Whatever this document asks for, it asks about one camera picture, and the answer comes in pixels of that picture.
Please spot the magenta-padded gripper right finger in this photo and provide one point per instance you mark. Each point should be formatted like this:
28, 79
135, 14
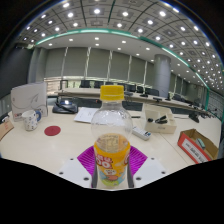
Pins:
149, 170

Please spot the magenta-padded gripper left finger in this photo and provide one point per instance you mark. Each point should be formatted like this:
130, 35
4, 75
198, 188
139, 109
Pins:
73, 170

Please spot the yellow-capped orange-label drink bottle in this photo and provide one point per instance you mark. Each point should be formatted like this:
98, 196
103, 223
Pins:
111, 156

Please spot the white remote control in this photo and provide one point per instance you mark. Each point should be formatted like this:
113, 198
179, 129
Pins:
141, 133

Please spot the flat round red coaster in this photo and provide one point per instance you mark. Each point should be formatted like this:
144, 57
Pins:
52, 130

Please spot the open white cardboard box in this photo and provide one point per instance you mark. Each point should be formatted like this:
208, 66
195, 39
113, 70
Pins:
163, 127

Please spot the brown carton with red label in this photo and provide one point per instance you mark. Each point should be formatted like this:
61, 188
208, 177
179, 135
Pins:
188, 145

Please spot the black stapler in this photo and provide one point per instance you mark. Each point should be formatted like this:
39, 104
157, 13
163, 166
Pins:
161, 119

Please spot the white printed paper sheet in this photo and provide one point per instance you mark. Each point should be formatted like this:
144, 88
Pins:
85, 115

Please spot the black desk phone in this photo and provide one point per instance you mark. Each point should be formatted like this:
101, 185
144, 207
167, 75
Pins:
65, 107

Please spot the long curved conference desk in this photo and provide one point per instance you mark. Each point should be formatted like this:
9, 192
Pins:
83, 92

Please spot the brown paper envelope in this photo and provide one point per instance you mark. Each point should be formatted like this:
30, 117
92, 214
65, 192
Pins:
5, 128

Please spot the white paper carton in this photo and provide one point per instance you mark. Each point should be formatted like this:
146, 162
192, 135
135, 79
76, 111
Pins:
28, 100

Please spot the row of black office chairs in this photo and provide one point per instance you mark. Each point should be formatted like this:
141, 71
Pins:
85, 84

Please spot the group of ceiling lights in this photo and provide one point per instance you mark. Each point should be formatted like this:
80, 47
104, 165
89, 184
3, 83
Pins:
96, 11

